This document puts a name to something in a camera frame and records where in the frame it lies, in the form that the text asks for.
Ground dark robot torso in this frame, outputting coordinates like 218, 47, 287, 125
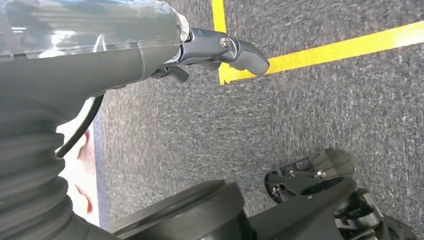
105, 179, 256, 240

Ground yellow floor tape square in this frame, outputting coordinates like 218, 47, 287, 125
211, 0, 424, 86

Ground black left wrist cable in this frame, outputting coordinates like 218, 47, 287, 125
55, 93, 106, 159

